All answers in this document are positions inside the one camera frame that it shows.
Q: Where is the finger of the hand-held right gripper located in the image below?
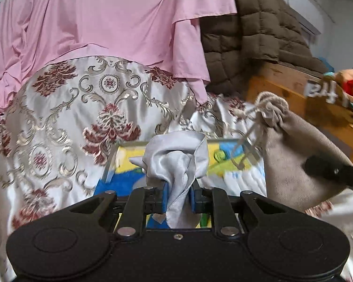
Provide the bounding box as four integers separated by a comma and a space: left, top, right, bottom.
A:
304, 154, 353, 195

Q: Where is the white air conditioner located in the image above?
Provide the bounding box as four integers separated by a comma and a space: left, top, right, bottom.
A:
272, 0, 325, 34

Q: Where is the grey tray with cartoon print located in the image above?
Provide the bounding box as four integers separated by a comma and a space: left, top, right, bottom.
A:
93, 138, 267, 230

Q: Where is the floral satin blanket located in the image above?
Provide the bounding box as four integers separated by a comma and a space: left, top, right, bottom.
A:
0, 56, 353, 282

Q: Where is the brown quilted jacket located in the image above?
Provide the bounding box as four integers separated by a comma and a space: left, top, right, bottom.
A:
200, 0, 328, 93

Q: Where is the beige drawstring pouch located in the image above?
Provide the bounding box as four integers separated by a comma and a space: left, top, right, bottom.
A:
231, 92, 353, 213

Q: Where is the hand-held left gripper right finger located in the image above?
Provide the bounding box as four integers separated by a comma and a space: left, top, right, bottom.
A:
190, 180, 286, 239

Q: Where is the pink bed sheet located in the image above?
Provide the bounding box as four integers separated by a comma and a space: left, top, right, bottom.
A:
0, 0, 238, 124

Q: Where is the wooden bed side rail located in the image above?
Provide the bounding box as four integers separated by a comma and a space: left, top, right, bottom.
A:
246, 62, 353, 165

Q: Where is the grey cloth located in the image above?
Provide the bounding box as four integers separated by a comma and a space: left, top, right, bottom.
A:
129, 131, 209, 229

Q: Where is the brown bag with white print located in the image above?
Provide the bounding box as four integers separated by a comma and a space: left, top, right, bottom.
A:
306, 75, 353, 115

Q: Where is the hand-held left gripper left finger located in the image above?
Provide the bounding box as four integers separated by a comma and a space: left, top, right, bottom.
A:
68, 180, 169, 239

